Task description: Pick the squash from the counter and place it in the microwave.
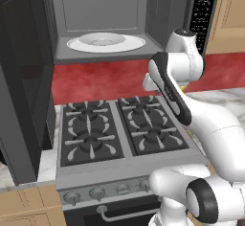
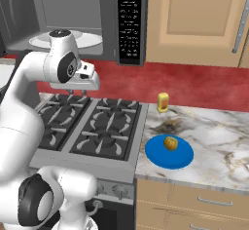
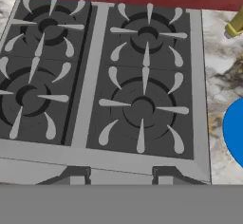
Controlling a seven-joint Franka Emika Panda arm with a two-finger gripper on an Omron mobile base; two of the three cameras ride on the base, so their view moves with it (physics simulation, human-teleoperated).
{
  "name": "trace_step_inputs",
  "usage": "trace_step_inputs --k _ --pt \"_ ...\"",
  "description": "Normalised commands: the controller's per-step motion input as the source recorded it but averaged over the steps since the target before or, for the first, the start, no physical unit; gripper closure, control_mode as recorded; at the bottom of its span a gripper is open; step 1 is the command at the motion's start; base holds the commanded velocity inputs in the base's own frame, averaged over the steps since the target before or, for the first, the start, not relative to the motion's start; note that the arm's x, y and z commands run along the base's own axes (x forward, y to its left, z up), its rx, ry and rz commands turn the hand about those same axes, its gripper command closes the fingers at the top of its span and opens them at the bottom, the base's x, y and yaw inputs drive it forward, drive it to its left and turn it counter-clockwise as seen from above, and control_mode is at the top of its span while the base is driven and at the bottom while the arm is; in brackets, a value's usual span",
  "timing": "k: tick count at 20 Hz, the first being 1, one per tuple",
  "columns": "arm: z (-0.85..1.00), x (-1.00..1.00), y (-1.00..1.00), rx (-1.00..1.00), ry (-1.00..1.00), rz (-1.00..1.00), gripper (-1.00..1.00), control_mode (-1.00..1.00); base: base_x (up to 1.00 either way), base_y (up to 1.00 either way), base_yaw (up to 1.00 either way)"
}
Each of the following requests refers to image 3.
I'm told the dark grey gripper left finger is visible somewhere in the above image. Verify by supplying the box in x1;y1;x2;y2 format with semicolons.
37;166;92;186

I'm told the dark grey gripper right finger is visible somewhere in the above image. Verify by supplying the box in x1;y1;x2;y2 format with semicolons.
152;166;207;186

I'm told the blue round plate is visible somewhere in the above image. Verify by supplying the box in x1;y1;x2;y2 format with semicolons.
222;96;243;169

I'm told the grey gas hob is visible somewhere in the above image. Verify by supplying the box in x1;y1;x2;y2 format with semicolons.
0;0;213;186

